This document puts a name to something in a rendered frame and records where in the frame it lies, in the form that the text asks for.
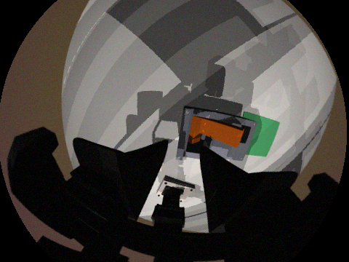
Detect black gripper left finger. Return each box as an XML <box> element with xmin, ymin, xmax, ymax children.
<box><xmin>73</xmin><ymin>138</ymin><xmax>169</xmax><ymax>221</ymax></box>

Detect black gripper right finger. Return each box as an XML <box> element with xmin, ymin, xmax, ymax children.
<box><xmin>200</xmin><ymin>146</ymin><xmax>297</xmax><ymax>233</ymax></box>

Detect orange bar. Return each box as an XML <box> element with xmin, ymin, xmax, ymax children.
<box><xmin>187</xmin><ymin>116</ymin><xmax>244</xmax><ymax>148</ymax></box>

